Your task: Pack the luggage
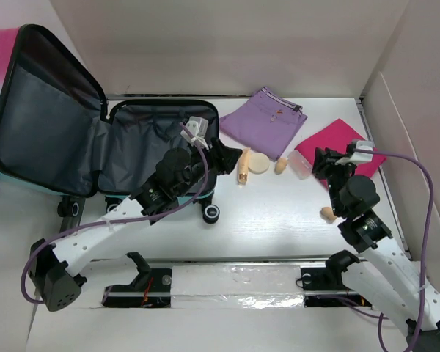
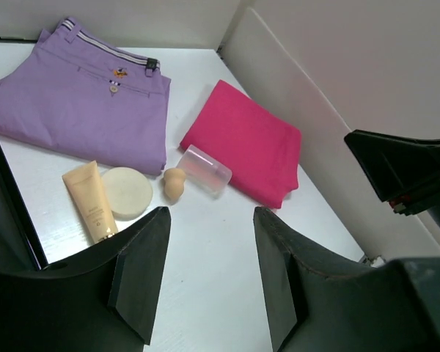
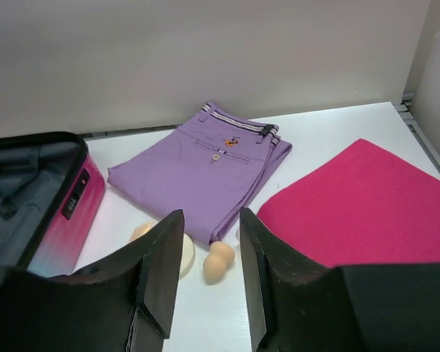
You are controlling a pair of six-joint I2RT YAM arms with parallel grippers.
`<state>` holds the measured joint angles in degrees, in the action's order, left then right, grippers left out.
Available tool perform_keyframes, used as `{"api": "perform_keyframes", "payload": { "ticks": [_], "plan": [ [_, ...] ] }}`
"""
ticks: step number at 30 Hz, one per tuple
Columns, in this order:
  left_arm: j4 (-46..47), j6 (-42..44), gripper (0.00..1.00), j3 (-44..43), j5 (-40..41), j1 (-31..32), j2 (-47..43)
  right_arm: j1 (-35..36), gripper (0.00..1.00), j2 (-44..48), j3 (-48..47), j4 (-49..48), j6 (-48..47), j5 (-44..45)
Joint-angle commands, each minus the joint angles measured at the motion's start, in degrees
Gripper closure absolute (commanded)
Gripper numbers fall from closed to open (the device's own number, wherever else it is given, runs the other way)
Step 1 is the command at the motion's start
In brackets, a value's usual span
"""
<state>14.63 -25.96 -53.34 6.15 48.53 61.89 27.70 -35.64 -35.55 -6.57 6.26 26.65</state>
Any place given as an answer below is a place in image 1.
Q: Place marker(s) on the beige makeup sponge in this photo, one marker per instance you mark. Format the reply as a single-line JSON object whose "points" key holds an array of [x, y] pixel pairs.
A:
{"points": [[327, 213], [280, 166]]}

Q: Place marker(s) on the pink and teal kids suitcase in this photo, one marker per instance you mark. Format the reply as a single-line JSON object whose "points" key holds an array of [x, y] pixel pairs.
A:
{"points": [[58, 133]]}

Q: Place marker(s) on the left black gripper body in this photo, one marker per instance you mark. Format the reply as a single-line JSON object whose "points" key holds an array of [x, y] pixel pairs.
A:
{"points": [[197, 163]]}

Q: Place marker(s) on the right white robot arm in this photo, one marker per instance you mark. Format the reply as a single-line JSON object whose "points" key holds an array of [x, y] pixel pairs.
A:
{"points": [[378, 270]]}

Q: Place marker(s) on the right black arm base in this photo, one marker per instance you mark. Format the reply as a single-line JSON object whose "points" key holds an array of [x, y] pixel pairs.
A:
{"points": [[323, 286]]}

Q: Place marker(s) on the pink cloth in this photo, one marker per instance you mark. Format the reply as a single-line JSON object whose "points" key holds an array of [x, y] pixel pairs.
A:
{"points": [[337, 136]]}

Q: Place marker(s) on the purple shorts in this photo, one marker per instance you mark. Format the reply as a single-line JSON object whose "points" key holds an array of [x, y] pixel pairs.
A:
{"points": [[265, 123]]}

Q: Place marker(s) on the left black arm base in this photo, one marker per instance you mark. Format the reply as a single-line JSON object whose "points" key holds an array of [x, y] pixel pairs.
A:
{"points": [[150, 288]]}

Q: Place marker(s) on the round cream powder puff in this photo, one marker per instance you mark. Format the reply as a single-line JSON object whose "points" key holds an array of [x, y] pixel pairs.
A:
{"points": [[258, 163]]}

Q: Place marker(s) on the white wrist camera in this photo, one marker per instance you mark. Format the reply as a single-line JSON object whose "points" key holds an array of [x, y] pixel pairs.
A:
{"points": [[358, 152], [194, 131]]}

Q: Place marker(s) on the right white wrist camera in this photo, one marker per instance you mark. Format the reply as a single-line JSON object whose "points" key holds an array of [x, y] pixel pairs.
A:
{"points": [[358, 152]]}

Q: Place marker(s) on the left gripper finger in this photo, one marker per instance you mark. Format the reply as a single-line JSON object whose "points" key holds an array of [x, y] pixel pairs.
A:
{"points": [[227, 164], [229, 152]]}

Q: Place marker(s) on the aluminium rail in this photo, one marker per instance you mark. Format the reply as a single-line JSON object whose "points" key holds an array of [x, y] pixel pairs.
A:
{"points": [[318, 259]]}

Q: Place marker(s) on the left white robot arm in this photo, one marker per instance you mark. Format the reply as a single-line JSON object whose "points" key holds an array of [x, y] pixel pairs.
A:
{"points": [[55, 266]]}

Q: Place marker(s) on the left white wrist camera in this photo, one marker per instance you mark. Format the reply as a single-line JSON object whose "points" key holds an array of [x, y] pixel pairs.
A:
{"points": [[194, 131]]}

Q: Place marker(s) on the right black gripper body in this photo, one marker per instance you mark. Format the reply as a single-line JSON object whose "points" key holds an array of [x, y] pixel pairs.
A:
{"points": [[336, 172]]}

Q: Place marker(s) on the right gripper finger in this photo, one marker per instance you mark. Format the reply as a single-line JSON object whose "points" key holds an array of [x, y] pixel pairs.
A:
{"points": [[320, 157], [320, 174]]}

